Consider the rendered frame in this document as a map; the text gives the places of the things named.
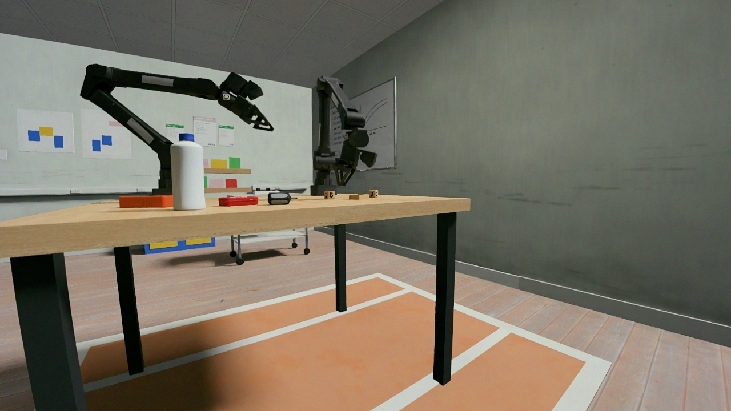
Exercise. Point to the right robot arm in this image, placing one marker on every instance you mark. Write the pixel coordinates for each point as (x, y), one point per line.
(112, 77)

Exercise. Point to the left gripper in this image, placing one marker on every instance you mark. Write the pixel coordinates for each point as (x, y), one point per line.
(340, 165)

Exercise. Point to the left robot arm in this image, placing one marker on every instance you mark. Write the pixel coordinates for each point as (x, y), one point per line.
(351, 118)

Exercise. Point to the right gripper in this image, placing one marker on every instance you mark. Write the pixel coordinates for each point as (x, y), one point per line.
(248, 112)

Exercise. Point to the white plastic bottle with blue cap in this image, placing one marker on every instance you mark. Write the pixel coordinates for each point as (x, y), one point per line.
(187, 174)

